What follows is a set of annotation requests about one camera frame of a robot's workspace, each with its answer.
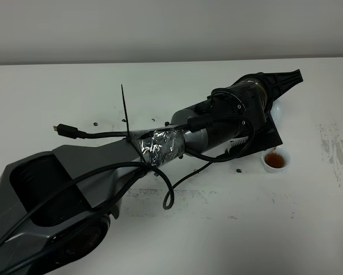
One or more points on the pale blue porcelain teapot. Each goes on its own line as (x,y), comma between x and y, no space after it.
(276,113)

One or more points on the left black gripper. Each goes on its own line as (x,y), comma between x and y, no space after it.
(241,109)

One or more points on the near pale blue teacup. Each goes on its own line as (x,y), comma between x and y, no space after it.
(276,159)

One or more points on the black cable tie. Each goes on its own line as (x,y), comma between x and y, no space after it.
(125,113)

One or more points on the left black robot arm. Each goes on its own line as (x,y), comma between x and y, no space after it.
(56,206)

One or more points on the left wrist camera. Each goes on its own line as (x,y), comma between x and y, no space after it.
(265,139)

